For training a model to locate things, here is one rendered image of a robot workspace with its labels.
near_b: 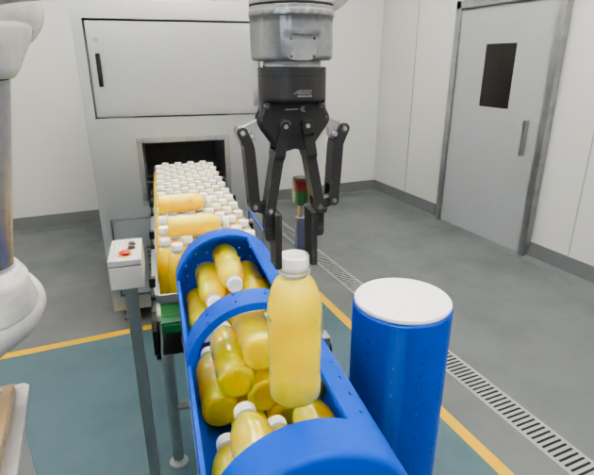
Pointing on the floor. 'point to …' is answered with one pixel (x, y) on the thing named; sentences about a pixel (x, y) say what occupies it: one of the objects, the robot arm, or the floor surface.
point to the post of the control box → (142, 379)
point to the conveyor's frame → (166, 348)
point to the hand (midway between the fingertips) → (293, 237)
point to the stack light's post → (299, 233)
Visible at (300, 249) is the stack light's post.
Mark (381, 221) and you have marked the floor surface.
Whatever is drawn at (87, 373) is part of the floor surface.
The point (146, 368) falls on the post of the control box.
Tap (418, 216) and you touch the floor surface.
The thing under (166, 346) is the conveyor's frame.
